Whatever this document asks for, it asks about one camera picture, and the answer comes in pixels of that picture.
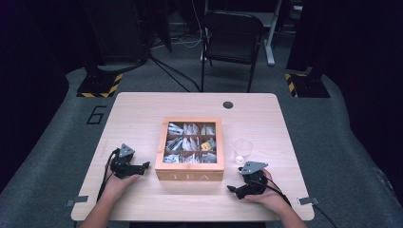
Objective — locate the white desk frame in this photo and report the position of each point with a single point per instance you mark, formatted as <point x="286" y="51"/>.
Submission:
<point x="271" y="47"/>

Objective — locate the black folding chair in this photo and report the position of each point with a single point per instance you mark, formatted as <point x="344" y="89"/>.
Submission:
<point x="233" y="38"/>

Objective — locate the clear glass cup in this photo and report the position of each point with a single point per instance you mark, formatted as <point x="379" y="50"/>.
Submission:
<point x="243" y="152"/>

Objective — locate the green white packets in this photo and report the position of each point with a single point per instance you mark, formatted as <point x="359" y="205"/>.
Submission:
<point x="190" y="145"/>

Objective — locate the striped black stand base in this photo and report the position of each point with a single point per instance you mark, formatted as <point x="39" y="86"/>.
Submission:
<point x="99" y="85"/>
<point x="309" y="85"/>

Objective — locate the wooden tea box glass lid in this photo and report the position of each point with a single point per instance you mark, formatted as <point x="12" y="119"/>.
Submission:
<point x="189" y="174"/>

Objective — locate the black panel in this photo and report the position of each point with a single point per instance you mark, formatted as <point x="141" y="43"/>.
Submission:
<point x="163" y="28"/>

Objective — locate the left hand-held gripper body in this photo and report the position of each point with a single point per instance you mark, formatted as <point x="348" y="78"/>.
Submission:
<point x="123" y="163"/>

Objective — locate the yellow tea bag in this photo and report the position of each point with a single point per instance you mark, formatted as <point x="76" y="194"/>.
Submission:
<point x="206" y="146"/>

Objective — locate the person's left hand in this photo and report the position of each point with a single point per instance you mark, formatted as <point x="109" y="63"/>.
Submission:
<point x="117" y="188"/>

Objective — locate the person's right hand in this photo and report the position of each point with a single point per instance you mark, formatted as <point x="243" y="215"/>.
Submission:
<point x="272" y="198"/>

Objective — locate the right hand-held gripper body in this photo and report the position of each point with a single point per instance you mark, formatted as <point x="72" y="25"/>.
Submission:
<point x="255" y="185"/>

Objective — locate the grey tape strip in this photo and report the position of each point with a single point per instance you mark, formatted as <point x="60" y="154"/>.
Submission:
<point x="77" y="200"/>
<point x="308" y="200"/>

